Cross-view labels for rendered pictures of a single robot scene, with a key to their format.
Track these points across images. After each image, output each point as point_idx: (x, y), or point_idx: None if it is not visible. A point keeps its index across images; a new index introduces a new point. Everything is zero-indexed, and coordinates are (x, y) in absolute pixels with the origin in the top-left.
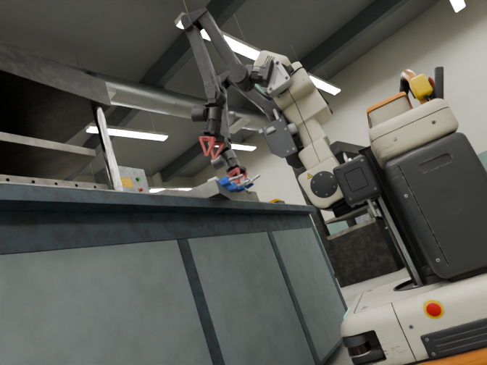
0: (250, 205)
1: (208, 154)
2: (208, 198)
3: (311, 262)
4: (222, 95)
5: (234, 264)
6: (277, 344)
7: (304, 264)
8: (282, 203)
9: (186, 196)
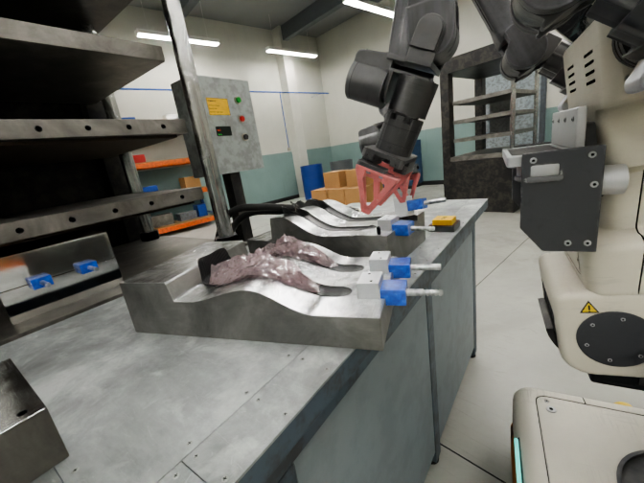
0: (420, 283)
1: (370, 213)
2: (353, 351)
3: (461, 292)
4: (455, 36)
5: (371, 413)
6: (403, 480)
7: (453, 305)
8: (458, 232)
9: (303, 407)
